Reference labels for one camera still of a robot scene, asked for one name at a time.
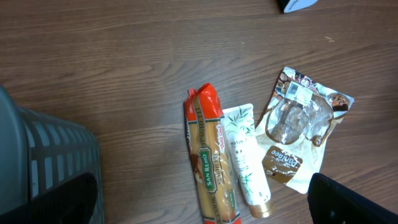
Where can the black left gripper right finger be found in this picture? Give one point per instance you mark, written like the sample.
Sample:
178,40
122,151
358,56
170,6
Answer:
332,203

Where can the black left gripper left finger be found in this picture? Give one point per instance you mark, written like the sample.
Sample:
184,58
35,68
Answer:
71,203

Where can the beige grain snack pouch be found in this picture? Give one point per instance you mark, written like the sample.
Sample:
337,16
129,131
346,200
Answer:
293,131

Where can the orange spaghetti packet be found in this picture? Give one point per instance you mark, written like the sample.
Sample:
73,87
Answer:
209,156

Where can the white gold-capped cream tube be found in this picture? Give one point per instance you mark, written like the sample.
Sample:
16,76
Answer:
247,159

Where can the white barcode scanner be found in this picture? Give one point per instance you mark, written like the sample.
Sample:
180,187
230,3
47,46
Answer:
288,6

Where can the grey plastic shopping basket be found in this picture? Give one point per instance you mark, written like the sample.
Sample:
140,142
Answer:
40,152

